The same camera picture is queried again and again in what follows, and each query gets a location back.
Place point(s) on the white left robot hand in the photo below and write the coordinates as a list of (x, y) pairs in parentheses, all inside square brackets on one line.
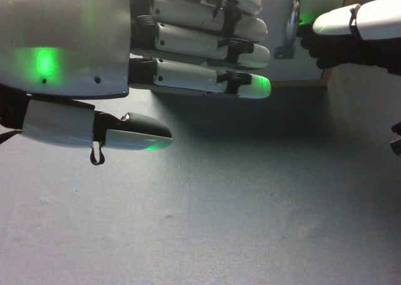
[(62, 31)]

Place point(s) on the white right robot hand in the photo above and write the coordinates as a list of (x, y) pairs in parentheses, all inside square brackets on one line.
[(360, 47)]

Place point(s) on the hinged cabinet door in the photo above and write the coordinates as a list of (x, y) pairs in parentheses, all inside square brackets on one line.
[(282, 70)]

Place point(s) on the grey table cloth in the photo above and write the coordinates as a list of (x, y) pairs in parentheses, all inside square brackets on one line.
[(219, 203)]

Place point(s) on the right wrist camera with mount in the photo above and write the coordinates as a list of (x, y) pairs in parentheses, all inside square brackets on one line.
[(397, 147)]

